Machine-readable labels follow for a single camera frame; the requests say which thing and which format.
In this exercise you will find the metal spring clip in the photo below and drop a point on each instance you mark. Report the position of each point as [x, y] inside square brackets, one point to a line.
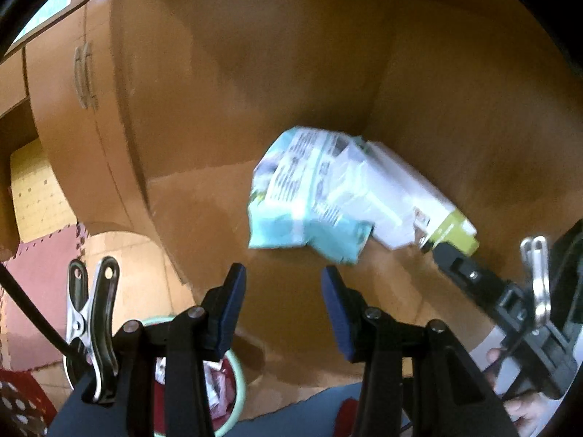
[86, 327]
[539, 282]

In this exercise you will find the person's right hand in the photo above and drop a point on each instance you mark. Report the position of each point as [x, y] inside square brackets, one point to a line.
[528, 414]

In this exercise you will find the wooden side cabinet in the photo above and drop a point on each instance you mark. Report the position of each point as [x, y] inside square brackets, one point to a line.
[13, 100]

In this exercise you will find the yellow grid mat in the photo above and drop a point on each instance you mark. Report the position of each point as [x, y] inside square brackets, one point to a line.
[41, 191]

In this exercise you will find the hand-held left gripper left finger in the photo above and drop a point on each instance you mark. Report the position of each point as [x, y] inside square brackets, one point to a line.
[230, 309]

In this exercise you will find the white green cardboard box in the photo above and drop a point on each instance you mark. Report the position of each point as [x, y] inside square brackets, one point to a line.
[401, 200]

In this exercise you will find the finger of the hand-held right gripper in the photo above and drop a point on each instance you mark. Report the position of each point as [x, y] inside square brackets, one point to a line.
[469, 275]

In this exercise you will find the red slipper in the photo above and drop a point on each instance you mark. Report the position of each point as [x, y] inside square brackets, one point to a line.
[348, 414]

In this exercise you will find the teal printed plastic package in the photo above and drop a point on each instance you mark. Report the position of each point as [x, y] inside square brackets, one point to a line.
[296, 182]

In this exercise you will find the red bin with green rim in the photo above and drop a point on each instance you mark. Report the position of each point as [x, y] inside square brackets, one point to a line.
[239, 382]

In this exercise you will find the round wooden table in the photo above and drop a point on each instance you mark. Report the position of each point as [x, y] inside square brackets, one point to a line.
[273, 54]

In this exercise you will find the pink foam mat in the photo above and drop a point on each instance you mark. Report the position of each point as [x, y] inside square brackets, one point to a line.
[32, 282]

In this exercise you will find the blue foam mat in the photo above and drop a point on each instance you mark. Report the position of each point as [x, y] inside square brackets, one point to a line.
[296, 414]

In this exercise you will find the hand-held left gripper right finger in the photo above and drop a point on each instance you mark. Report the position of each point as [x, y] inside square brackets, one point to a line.
[339, 314]

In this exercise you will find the pink white plastic package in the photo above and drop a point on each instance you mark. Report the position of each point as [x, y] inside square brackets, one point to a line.
[214, 382]

